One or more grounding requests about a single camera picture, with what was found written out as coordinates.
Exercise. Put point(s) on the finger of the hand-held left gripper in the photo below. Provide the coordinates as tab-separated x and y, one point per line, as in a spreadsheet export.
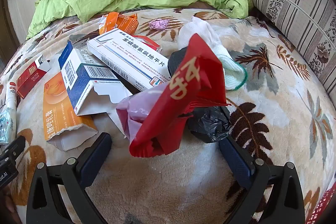
17	144

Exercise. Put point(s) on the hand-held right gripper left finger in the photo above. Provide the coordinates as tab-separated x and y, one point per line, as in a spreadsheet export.
95	158

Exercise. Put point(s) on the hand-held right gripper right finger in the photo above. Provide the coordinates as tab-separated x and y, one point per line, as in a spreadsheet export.
236	158

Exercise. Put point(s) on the orange medicine box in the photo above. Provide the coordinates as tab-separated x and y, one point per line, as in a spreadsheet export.
56	106

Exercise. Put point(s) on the blue patterned medicine box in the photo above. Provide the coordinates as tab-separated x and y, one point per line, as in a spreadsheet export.
81	85

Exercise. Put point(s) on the red bag with gold print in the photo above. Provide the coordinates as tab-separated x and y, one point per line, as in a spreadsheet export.
183	87

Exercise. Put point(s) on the long white medicine box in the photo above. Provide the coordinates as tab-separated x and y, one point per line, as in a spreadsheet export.
126	53

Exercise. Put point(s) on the red and white packet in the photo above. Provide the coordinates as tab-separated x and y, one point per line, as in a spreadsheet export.
147	39

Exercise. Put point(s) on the white sock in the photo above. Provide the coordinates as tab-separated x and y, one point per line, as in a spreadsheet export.
194	29

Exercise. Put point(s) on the orange snack wrapper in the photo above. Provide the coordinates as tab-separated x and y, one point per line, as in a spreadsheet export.
123	22

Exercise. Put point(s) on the purple paper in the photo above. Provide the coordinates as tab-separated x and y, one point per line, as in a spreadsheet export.
158	24

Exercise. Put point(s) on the white tube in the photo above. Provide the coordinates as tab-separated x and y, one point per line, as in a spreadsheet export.
11	98

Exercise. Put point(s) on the black plastic bag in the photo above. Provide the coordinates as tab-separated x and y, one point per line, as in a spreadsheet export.
207	121

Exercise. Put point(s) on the leaf print blanket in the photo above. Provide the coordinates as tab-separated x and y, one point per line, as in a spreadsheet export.
275	113

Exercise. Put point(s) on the red cigarette pack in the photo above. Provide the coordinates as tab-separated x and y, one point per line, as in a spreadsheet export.
29	79

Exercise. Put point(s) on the pink plastic bag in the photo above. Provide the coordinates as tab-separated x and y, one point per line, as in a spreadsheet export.
141	108

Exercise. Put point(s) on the white cloth with green trim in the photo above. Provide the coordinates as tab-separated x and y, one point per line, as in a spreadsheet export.
232	74

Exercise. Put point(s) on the red patterned cloth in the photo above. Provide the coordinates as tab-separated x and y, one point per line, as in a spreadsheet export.
326	200

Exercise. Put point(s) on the black object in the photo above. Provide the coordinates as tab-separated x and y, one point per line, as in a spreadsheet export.
176	61

